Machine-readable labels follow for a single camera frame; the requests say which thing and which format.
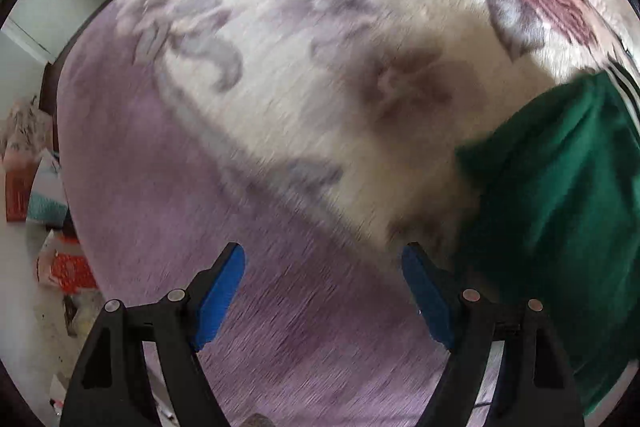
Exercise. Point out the green varsity jacket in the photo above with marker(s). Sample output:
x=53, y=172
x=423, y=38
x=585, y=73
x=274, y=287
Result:
x=550, y=187

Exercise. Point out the teal white package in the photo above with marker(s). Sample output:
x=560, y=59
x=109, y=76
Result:
x=47, y=202

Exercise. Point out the red patterned box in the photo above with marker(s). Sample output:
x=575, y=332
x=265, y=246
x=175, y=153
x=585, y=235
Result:
x=70, y=267

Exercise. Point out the pink floral bag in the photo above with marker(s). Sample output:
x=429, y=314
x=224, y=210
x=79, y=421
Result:
x=25, y=127

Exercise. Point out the red cardboard box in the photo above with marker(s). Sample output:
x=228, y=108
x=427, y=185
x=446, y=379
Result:
x=19, y=192

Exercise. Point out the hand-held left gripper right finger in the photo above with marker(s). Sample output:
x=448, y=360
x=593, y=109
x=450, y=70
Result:
x=430, y=297

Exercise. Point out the floral bed blanket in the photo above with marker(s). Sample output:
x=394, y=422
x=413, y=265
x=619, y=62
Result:
x=280, y=107

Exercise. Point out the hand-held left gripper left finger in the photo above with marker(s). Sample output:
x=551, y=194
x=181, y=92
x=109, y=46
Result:
x=220, y=289

